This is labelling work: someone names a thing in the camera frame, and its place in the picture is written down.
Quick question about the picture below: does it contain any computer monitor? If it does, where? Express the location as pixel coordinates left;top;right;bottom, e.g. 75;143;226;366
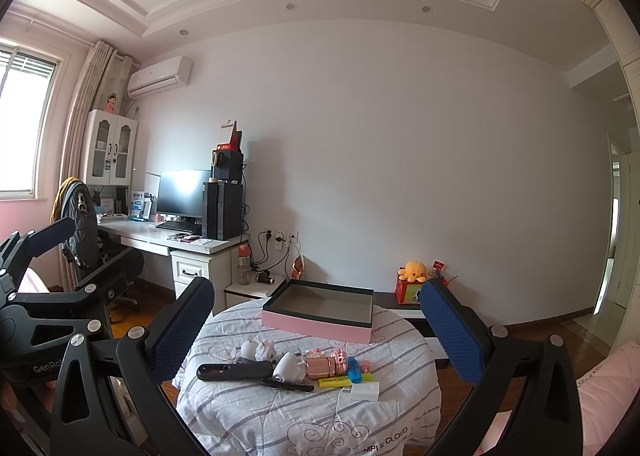
156;170;209;219

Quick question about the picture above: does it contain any yellow octopus plush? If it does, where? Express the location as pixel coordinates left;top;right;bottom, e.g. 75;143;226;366
397;261;430;284

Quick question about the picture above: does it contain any white round figurine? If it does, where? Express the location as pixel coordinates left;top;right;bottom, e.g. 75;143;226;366
240;340;258;362

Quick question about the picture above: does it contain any white desk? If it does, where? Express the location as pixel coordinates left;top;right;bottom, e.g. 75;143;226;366
99;220;245;314

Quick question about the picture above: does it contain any white glass door cabinet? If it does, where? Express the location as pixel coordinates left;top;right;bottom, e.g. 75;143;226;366
80;109;138;186

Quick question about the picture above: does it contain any rose gold cylinder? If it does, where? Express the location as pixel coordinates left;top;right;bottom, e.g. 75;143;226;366
306;356;336;380

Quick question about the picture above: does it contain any white nightstand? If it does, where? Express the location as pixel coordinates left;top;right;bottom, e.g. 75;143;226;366
224;272;285;308

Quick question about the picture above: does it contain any black computer tower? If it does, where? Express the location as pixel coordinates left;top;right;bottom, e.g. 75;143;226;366
202;181;243;240

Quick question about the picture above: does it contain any black office chair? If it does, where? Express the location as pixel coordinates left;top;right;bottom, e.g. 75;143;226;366
51;176;144;308

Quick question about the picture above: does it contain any snack bag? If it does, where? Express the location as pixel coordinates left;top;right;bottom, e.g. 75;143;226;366
291;254;305;280

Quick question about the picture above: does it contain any black speaker box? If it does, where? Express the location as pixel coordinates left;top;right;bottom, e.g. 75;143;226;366
209;150;244;183

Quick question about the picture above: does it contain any blue highlighter marker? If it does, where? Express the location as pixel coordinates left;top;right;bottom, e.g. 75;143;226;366
346;356;362;384

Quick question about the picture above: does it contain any red toy crate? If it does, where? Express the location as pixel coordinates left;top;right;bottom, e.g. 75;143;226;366
395;278;423;306

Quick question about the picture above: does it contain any black keyboard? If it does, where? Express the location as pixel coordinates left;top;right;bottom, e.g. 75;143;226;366
156;220;202;235

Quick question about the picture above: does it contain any small black camera lens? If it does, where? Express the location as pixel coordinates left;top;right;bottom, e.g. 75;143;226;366
256;273;274;285

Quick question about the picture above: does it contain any striped white tablecloth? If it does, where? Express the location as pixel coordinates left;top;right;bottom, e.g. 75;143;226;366
171;296;443;456

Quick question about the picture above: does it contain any pink open storage box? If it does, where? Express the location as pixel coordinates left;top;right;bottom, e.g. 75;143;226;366
260;280;373;344

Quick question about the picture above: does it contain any low black white cabinet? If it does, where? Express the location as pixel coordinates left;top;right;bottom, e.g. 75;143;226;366
373;292;449;368

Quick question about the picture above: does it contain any black remote control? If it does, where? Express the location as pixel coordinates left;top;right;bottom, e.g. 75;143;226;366
196;362;273;381

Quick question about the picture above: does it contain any white air conditioner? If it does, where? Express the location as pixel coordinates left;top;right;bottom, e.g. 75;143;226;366
127;56;193;100

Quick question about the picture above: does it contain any white power adapter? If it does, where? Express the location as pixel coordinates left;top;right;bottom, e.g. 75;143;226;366
349;381;380;402

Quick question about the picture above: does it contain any yellow highlighter marker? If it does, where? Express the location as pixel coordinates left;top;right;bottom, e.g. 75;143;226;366
317;372;373;389

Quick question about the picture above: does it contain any doll figure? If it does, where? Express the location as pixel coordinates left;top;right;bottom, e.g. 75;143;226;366
103;93;117;114

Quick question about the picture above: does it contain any orange cap water bottle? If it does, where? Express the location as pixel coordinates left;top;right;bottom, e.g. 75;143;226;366
238;242;252;285

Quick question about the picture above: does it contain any beige curtain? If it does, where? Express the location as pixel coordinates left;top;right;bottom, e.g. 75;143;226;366
58;40;138;184

